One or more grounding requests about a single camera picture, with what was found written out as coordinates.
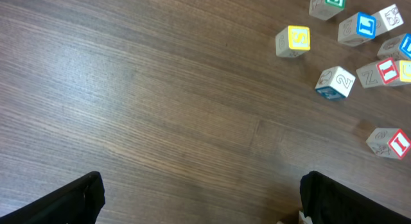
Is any yellow S letter block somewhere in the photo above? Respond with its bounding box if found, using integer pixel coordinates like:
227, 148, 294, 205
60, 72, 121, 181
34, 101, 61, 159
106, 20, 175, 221
275, 25, 311, 58

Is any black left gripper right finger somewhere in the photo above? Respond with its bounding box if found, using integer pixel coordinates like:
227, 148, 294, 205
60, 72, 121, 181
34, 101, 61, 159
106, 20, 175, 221
300, 171, 410, 224

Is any blue D letter block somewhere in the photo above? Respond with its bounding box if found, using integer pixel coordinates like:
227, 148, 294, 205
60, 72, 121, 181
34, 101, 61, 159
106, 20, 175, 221
377, 33, 410, 60

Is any white block green side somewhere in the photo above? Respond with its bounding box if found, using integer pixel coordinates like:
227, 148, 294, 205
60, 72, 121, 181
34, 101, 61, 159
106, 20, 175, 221
372, 4, 404, 36

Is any white block blue 2 side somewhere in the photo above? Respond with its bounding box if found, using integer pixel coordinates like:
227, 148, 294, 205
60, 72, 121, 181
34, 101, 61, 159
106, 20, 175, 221
315, 66, 356, 100

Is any blue L letter block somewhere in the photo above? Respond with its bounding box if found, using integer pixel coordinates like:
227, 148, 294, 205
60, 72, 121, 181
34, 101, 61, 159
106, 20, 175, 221
337, 12, 377, 47

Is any green Z letter block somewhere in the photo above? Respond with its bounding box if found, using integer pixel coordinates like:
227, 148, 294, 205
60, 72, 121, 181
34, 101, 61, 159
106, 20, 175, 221
309, 0, 346, 21

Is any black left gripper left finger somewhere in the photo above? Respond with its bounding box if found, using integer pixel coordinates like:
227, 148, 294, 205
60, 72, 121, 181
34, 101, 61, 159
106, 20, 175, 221
1, 171, 105, 224

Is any red i block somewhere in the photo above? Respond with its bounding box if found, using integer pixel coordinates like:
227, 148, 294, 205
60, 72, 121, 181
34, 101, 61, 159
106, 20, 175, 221
356, 57, 399, 89
365, 128, 410, 160

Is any yellow top block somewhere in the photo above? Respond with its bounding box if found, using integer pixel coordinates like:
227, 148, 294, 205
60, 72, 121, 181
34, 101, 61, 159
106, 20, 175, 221
394, 60, 411, 86

